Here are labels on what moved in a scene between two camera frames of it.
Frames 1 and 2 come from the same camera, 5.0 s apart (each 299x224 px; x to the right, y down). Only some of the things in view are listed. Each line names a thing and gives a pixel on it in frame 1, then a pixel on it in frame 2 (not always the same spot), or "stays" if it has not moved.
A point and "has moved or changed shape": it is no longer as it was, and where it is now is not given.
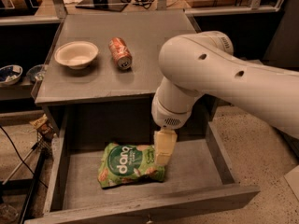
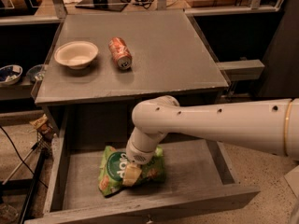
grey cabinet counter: [102, 69] stays
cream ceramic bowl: [77, 55] stays
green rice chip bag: [127, 162] has moved or changed shape
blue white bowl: [10, 74] stays
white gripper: [165, 115] -> [140, 154]
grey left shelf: [19, 91] stays
